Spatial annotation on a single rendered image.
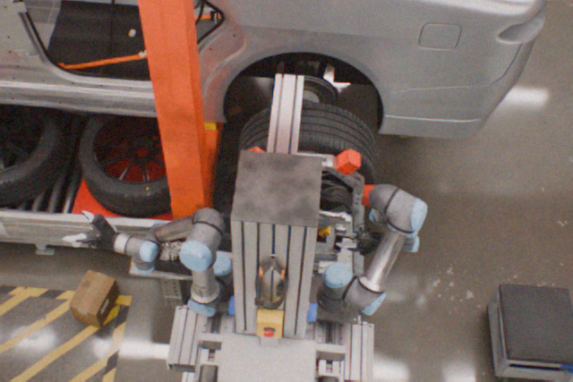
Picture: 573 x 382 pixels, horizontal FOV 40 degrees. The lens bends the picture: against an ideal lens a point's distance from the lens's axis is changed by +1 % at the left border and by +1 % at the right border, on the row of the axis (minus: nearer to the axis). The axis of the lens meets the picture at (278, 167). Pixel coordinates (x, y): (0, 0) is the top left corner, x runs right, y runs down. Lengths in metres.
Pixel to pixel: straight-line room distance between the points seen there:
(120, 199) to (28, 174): 0.50
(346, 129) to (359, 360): 1.01
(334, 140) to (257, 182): 1.23
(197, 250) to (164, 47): 0.74
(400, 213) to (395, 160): 1.83
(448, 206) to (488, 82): 1.19
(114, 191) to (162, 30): 1.50
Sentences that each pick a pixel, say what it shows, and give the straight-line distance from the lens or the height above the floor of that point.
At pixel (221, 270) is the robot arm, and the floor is 1.05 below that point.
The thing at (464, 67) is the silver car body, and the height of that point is 1.28.
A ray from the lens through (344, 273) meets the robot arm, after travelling 3.26.
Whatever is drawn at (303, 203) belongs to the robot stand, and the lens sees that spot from 2.25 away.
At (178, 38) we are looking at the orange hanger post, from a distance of 2.85.
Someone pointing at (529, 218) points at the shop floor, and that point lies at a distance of 4.86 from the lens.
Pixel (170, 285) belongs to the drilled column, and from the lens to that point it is 4.11.
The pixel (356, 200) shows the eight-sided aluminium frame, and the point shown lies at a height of 0.85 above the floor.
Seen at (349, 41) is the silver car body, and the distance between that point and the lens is 3.54.
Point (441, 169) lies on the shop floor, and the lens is 4.91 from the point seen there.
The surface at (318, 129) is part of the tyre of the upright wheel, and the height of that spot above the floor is 1.18.
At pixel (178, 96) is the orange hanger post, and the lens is 3.09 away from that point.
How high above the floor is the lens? 3.93
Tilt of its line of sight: 55 degrees down
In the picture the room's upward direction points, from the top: 2 degrees clockwise
